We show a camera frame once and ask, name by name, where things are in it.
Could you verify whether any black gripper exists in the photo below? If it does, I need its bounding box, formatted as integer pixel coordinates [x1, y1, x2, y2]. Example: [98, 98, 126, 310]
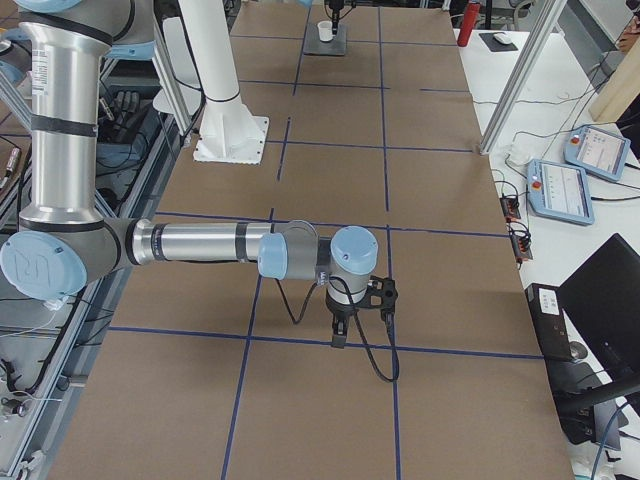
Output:
[325, 297, 360, 348]
[327, 4, 344, 36]

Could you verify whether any grey closed laptop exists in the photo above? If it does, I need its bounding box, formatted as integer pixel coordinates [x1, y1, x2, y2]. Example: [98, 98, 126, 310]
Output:
[303, 23, 349, 57]

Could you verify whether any red bottle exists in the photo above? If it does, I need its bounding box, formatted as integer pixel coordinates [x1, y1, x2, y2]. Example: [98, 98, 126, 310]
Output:
[457, 0, 481, 47]

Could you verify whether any black mouse pad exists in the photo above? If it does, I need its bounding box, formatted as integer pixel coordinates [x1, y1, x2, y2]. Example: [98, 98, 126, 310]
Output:
[479, 31, 518, 52]

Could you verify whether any white computer mouse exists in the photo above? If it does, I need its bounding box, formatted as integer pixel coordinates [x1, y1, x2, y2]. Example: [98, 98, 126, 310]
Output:
[493, 32, 513, 46]

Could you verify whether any black desktop box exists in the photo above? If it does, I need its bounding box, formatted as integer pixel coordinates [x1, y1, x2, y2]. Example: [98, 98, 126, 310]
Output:
[525, 283, 587, 363]

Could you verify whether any orange black circuit board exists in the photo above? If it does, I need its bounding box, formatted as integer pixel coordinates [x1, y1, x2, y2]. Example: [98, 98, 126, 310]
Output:
[499, 195, 521, 223]

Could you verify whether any blue teach pendant near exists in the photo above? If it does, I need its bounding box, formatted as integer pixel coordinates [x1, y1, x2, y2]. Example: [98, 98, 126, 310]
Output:
[526, 159, 595, 225]

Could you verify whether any blue teach pendant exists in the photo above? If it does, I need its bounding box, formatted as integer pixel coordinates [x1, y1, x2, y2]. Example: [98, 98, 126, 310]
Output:
[526, 159, 595, 225]
[564, 125, 631, 182]

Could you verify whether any black monitor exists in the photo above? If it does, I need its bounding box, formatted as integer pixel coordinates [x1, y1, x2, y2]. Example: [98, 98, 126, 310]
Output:
[558, 233, 639, 380]

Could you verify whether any wooden plank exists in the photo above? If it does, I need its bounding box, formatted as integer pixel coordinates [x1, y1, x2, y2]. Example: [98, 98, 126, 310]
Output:
[589, 40, 640, 123]

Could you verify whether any blue teach pendant far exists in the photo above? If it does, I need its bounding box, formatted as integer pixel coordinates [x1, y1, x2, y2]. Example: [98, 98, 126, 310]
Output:
[564, 125, 631, 182]

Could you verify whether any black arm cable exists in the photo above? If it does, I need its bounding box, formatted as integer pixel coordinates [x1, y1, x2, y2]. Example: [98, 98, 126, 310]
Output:
[274, 277, 401, 384]

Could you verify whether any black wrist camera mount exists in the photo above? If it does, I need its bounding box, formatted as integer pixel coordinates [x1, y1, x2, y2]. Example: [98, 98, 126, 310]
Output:
[358, 275, 398, 323]

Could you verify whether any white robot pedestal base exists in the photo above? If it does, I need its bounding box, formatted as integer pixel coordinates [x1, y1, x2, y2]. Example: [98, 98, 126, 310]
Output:
[179, 0, 269, 165]

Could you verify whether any aluminium frame post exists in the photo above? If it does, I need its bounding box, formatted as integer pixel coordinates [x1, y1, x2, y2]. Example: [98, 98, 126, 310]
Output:
[479, 0, 567, 155]

